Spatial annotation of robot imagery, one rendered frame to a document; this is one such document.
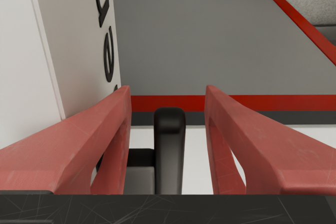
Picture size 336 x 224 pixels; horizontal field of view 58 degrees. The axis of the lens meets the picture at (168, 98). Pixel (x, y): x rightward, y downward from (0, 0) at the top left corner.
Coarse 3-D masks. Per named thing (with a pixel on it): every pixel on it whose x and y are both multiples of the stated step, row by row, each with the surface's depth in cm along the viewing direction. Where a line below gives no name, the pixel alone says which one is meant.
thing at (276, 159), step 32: (224, 96) 11; (224, 128) 9; (256, 128) 7; (288, 128) 7; (224, 160) 11; (256, 160) 6; (288, 160) 6; (320, 160) 6; (224, 192) 10; (256, 192) 6; (288, 192) 5; (320, 192) 5
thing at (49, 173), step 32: (128, 96) 12; (64, 128) 8; (96, 128) 8; (128, 128) 12; (0, 160) 6; (32, 160) 6; (64, 160) 6; (96, 160) 8; (0, 192) 5; (32, 192) 5; (64, 192) 6; (96, 192) 11
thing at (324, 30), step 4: (316, 28) 105; (320, 28) 105; (324, 28) 105; (328, 28) 105; (332, 28) 105; (320, 32) 106; (324, 32) 106; (328, 32) 106; (332, 32) 106; (324, 36) 107; (328, 36) 107; (332, 36) 107; (332, 40) 107
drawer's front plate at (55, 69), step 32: (0, 0) 6; (32, 0) 7; (64, 0) 8; (0, 32) 7; (32, 32) 7; (64, 32) 8; (96, 32) 13; (0, 64) 7; (32, 64) 7; (64, 64) 8; (96, 64) 13; (0, 96) 8; (32, 96) 8; (64, 96) 8; (96, 96) 13; (32, 128) 9
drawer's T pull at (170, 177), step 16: (160, 112) 11; (176, 112) 11; (160, 128) 11; (176, 128) 11; (160, 144) 11; (176, 144) 11; (128, 160) 12; (144, 160) 12; (160, 160) 12; (176, 160) 12; (128, 176) 12; (144, 176) 12; (160, 176) 12; (176, 176) 12; (128, 192) 13; (144, 192) 13; (160, 192) 13; (176, 192) 13
